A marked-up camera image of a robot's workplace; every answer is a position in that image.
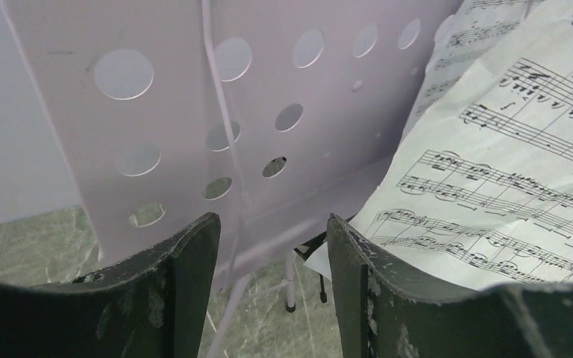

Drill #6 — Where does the lilac perforated music stand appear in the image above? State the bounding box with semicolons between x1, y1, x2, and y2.
0;0;466;358

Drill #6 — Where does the sheet music page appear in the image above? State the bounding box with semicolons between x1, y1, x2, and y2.
401;0;541;138
304;0;573;292

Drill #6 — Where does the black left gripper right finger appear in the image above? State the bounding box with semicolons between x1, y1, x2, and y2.
327;215;573;357

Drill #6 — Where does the black microphone shock-mount stand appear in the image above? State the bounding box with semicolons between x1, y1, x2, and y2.
319;274;328;303

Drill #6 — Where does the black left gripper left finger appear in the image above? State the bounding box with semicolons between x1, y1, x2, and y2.
0;213;221;357

